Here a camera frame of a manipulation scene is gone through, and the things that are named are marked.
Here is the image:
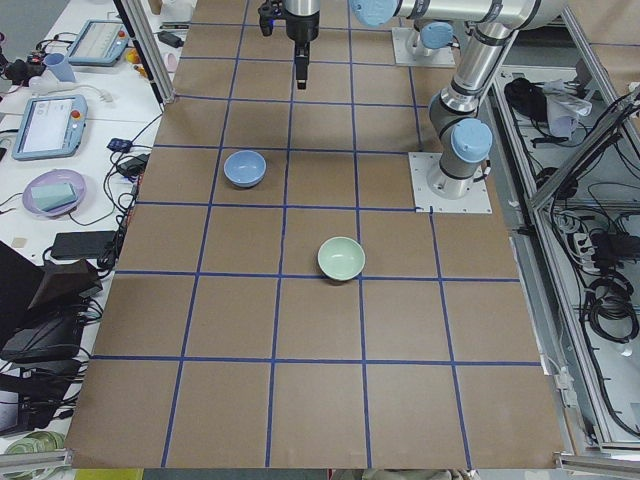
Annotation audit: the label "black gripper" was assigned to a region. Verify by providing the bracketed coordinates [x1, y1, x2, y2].
[283, 0, 320, 90]

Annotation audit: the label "green bowl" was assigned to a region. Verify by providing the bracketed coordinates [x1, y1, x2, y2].
[317, 236, 366, 281]

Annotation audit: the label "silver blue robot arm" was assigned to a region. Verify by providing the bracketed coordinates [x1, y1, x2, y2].
[349, 1, 566, 200]

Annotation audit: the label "blue bowl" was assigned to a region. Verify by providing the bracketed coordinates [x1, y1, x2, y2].
[223, 150, 267, 188]

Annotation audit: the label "pink cup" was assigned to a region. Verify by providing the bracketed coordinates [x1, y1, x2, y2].
[163, 52, 178, 73]

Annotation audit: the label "black power adapter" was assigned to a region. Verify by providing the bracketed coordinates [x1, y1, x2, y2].
[157, 31, 184, 48]

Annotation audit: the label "small blue usb device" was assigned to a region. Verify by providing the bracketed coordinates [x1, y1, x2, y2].
[107, 138, 133, 153]

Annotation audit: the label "far blue teach pendant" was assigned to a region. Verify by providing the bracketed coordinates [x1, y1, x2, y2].
[67, 20, 130, 67]

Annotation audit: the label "blue teach pendant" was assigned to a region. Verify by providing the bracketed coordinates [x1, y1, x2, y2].
[12, 95, 88, 161]
[67, 20, 130, 67]

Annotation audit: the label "light blue plastic cup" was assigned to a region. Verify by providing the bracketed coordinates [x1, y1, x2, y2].
[44, 52, 76, 83]

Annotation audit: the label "near blue teach pendant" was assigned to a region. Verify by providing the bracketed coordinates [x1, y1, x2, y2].
[12, 95, 88, 161]

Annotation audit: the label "lavender plate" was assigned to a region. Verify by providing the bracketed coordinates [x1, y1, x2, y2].
[22, 169, 87, 218]

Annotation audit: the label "teal sponge block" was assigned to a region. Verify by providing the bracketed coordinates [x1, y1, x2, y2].
[30, 182, 77, 211]

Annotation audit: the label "black flat device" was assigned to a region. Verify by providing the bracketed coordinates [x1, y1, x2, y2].
[51, 230, 116, 260]

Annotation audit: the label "black laptop stand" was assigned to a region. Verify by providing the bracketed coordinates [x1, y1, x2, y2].
[1, 259, 103, 363]

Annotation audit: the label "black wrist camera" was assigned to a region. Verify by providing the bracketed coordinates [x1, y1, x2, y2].
[258, 0, 284, 37]

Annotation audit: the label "aluminium frame post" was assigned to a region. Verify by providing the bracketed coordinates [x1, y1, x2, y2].
[113, 0, 175, 105]

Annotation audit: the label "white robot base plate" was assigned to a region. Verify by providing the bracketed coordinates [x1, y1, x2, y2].
[408, 152, 492, 214]

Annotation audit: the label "coiled black cables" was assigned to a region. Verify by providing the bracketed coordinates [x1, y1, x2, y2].
[579, 272, 636, 346]

